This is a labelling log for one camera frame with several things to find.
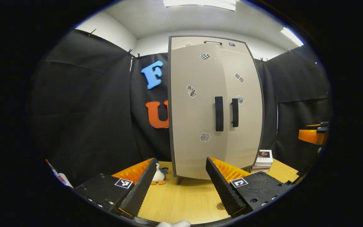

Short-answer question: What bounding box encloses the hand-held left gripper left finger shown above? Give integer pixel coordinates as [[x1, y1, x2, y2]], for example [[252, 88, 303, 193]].
[[74, 158, 157, 220]]

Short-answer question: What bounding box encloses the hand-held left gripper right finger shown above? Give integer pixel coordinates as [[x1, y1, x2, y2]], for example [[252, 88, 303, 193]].
[[205, 157, 292, 219]]

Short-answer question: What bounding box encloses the grey cabinet door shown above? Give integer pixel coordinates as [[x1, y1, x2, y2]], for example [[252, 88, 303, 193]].
[[170, 43, 228, 180], [216, 49, 263, 169]]

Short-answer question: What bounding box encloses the grey cabinet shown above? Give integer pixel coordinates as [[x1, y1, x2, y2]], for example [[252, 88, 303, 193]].
[[168, 35, 265, 185]]

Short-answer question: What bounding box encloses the grey cabinet drawer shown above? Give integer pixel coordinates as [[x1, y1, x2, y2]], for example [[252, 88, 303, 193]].
[[170, 36, 248, 51]]

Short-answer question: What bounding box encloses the plush penguin toy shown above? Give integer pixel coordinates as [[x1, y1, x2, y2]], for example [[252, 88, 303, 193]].
[[151, 162, 169, 185]]

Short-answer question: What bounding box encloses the stack of white books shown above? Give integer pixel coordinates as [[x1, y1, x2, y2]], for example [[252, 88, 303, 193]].
[[251, 149, 273, 173]]

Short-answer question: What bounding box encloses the red and white object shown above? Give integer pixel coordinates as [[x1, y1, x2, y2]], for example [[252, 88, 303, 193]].
[[45, 159, 74, 189]]

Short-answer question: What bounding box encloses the ceiling light panel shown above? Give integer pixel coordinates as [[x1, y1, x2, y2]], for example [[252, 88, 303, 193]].
[[280, 27, 305, 47], [163, 0, 237, 11]]

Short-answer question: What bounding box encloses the black backdrop cloth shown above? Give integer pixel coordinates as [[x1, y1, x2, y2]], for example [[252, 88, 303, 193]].
[[27, 28, 331, 186]]

